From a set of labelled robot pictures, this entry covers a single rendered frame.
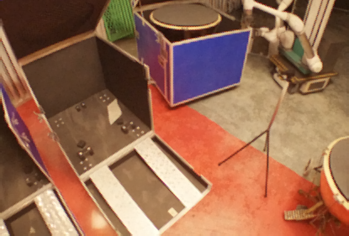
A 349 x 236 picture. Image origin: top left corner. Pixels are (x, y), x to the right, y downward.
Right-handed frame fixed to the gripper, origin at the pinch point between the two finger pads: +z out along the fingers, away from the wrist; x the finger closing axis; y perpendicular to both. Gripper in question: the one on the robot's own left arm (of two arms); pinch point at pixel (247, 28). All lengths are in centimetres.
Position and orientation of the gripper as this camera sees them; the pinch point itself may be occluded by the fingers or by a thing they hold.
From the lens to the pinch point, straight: 275.4
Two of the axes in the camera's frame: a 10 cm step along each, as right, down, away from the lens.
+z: 0.8, 8.3, 5.5
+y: 4.4, 4.7, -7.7
